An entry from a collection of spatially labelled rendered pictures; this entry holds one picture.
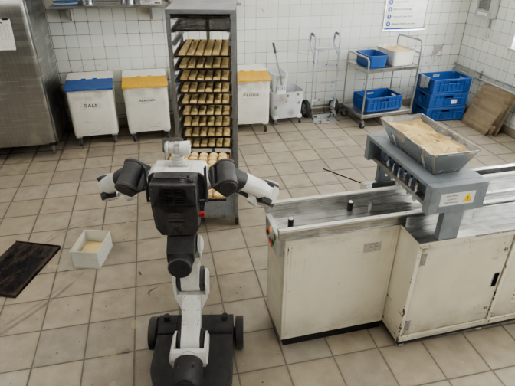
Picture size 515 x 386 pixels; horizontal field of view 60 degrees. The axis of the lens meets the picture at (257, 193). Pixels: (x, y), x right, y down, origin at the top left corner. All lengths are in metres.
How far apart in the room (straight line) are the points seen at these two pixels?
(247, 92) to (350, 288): 3.52
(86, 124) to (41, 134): 0.54
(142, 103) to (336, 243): 3.69
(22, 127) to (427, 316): 4.54
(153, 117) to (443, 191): 4.06
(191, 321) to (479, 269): 1.69
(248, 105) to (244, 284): 2.98
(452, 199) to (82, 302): 2.51
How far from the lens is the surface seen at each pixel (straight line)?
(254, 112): 5.83
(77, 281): 3.64
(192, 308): 2.57
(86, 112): 5.73
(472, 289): 3.02
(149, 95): 5.61
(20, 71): 5.44
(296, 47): 6.45
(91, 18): 6.12
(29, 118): 5.58
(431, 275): 2.74
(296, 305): 2.71
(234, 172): 2.02
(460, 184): 2.44
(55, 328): 3.33
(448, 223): 2.54
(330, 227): 2.44
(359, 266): 2.69
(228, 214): 3.88
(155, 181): 1.94
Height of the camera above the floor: 2.24
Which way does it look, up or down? 30 degrees down
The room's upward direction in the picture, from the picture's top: 1 degrees clockwise
